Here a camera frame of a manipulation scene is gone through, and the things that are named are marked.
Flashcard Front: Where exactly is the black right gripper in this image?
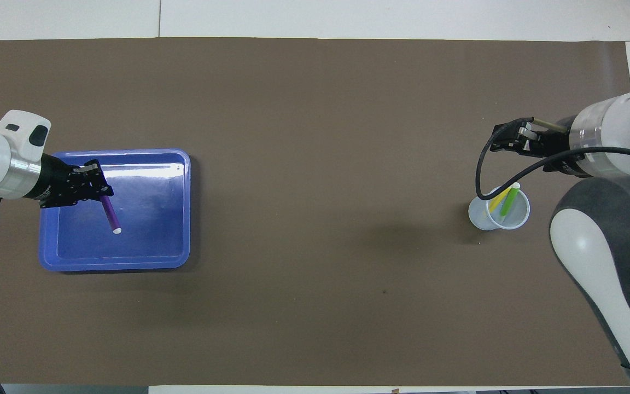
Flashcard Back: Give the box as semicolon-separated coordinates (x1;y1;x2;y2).
491;116;589;175

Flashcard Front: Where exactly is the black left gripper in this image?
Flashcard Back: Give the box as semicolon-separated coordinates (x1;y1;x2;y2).
26;154;115;208

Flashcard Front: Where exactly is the purple marker pen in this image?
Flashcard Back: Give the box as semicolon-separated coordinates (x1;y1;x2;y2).
100;195;123;235

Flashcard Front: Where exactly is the green marker pen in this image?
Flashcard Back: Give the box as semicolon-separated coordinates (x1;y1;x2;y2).
500;183;521;217

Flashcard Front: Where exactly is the yellow marker pen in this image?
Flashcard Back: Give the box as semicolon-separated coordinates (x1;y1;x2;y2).
489;189;512;214

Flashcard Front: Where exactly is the blue plastic tray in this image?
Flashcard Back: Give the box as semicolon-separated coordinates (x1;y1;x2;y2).
39;148;191;273

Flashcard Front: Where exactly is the clear plastic cup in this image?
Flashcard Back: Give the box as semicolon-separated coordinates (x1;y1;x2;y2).
468;185;530;231

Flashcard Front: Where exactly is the brown table mat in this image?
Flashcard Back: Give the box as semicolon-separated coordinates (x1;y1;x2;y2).
0;37;630;386

